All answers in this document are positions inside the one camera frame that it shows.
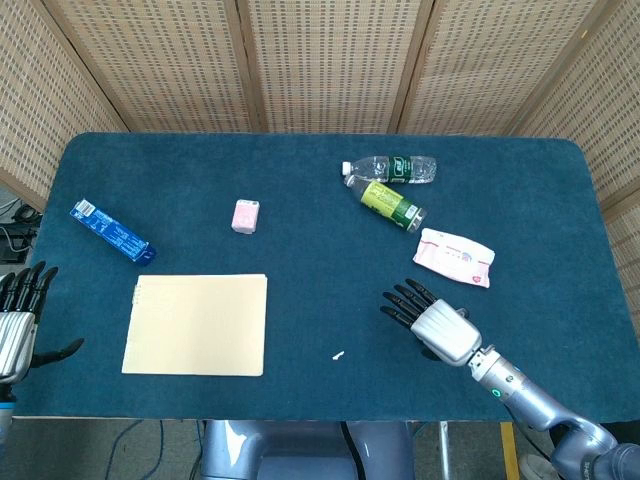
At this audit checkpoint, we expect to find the blue floor cable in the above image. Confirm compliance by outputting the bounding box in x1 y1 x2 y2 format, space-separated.
104 419 167 480

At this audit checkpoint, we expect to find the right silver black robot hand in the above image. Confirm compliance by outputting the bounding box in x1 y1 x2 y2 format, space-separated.
380 278 484 369

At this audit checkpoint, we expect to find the woven bamboo screen panel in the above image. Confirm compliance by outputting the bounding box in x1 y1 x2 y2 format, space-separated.
43 0 262 134
514 0 640 321
0 0 129 212
237 0 434 134
394 0 617 136

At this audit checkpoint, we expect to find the clear bottle yellow-green label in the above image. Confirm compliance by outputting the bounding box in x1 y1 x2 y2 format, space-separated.
344 174 429 235

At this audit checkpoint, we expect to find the black torso cable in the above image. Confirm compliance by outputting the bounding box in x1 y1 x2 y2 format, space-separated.
341 422 365 480

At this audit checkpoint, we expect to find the blue felt table cover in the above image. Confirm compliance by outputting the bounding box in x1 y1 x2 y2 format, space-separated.
9 132 631 424

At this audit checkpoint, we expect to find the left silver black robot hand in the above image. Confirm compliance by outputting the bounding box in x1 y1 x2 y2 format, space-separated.
0 261 85 385

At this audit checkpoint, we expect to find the white sneaker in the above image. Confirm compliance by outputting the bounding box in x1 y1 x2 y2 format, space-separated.
518 452 557 480

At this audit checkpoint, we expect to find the pile of dark cables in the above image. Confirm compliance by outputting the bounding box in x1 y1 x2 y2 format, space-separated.
0 197 44 265

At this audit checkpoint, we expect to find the small pink box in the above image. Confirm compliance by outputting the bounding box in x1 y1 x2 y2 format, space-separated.
230 198 260 235

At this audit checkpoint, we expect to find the metal table leg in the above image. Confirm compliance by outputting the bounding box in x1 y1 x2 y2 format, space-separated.
437 421 451 480

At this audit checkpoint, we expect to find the blue cardboard box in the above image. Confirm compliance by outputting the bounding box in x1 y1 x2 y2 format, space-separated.
69 198 158 267

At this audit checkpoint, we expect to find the pink wet wipes pack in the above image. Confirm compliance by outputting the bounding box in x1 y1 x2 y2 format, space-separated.
412 227 497 289

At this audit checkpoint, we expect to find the grey-blue robot torso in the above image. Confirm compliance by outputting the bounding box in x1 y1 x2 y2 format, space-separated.
199 419 416 480

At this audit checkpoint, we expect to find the clear bottle dark green label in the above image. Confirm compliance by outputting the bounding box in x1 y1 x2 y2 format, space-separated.
341 154 438 186

